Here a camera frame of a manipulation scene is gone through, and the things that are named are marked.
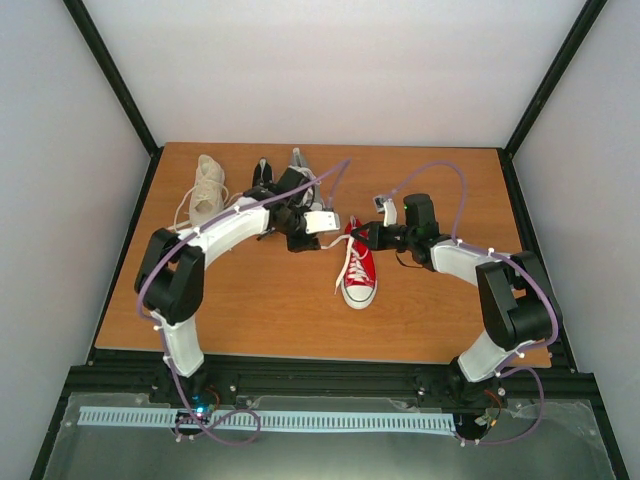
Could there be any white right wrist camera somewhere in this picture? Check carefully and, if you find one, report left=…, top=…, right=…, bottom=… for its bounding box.
left=373, top=195, right=397, bottom=227

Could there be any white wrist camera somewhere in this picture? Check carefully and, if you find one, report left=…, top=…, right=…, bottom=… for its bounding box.
left=373, top=195, right=397, bottom=227
left=303, top=210, right=341, bottom=235

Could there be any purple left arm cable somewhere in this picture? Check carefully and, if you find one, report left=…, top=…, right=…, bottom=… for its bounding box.
left=136, top=157, right=353, bottom=446

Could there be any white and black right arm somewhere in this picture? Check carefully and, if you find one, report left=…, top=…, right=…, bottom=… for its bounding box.
left=349, top=194, right=561, bottom=383

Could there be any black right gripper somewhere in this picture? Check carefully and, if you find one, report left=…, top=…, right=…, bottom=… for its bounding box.
left=351, top=221, right=416, bottom=251

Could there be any black canvas sneaker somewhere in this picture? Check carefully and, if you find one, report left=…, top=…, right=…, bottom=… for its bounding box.
left=252, top=157, right=274, bottom=191

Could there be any light blue slotted cable duct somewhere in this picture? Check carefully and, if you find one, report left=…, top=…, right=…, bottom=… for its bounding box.
left=77, top=406, right=455, bottom=436

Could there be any cream high-top sneaker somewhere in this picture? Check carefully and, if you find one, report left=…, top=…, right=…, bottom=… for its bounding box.
left=188, top=154, right=228, bottom=225

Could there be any black aluminium frame rail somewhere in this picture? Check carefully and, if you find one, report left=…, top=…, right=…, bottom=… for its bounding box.
left=61, top=350, right=604, bottom=413

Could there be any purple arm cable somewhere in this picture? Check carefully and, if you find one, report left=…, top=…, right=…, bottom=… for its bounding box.
left=136, top=157, right=353, bottom=446
left=384, top=159, right=562, bottom=447

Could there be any red canvas sneaker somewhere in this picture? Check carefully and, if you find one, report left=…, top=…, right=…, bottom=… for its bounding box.
left=340, top=215, right=379, bottom=310

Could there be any grey canvas sneaker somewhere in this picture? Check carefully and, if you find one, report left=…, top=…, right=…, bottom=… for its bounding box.
left=289, top=147, right=325, bottom=211

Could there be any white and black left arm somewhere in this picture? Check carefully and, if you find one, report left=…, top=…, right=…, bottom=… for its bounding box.
left=134, top=165, right=329, bottom=403

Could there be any white shoelace of red shoe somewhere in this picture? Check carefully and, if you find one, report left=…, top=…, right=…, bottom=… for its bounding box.
left=319, top=217, right=373, bottom=296

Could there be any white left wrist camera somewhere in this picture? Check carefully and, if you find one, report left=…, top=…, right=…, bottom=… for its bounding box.
left=303, top=210, right=341, bottom=235

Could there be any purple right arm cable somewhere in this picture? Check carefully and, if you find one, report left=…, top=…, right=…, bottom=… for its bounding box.
left=384, top=159, right=562, bottom=447

